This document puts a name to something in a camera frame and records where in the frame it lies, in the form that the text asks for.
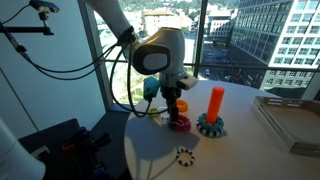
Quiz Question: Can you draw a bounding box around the yellow-green ring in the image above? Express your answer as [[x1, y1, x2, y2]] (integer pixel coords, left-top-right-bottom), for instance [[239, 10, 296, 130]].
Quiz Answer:
[[147, 106, 160, 117]]

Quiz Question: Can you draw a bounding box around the blue ring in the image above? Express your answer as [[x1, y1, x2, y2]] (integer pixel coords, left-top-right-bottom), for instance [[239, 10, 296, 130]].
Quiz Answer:
[[196, 112, 225, 133]]

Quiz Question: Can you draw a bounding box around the orange ring holder post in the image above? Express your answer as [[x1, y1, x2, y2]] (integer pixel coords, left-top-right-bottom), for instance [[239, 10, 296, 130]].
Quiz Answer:
[[205, 85, 226, 125]]

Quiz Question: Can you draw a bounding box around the black camera cable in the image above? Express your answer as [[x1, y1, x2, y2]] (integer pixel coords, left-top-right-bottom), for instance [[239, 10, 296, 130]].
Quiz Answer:
[[0, 3, 32, 25]]

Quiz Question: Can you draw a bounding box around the clear ring with beads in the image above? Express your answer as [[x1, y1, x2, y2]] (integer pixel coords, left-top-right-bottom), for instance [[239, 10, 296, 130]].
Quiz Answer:
[[155, 106, 172, 125]]

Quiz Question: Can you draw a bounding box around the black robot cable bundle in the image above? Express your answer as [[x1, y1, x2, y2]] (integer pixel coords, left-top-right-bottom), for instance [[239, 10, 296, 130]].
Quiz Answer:
[[0, 20, 169, 119]]

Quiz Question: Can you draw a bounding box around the black camera on stand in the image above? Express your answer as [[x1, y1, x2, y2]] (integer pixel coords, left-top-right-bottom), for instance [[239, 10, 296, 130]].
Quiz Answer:
[[28, 0, 61, 15]]

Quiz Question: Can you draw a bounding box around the dark window frame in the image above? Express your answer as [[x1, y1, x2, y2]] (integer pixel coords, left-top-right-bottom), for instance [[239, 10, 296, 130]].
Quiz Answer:
[[77, 0, 320, 113]]

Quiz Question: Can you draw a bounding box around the red ribbed ring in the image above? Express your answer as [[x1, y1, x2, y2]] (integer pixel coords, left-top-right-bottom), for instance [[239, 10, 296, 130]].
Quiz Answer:
[[170, 114, 193, 132]]

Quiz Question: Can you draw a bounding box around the light wooden tray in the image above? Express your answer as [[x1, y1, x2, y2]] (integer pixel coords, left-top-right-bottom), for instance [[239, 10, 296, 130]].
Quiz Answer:
[[251, 95, 320, 159]]

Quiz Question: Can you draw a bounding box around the teal wrist camera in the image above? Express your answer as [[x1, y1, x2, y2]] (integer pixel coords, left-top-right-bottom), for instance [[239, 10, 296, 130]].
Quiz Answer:
[[143, 76, 162, 102]]

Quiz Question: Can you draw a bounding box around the black cart with tools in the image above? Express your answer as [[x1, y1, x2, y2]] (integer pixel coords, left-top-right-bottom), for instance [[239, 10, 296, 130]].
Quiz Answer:
[[18, 117, 114, 180]]

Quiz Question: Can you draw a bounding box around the small black white striped ring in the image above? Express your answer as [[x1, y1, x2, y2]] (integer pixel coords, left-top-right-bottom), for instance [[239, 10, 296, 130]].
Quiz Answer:
[[175, 147, 196, 168]]

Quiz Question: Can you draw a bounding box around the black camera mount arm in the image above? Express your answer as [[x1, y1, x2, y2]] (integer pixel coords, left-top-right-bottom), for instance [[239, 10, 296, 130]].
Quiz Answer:
[[0, 11, 55, 37]]

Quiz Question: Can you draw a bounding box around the white rounded housing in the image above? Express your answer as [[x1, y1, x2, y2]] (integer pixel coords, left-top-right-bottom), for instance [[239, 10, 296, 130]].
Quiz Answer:
[[0, 116, 47, 180]]

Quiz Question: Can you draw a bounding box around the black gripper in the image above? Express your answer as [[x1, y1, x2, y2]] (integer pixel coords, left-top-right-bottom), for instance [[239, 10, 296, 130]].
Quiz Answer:
[[161, 85, 183, 131]]

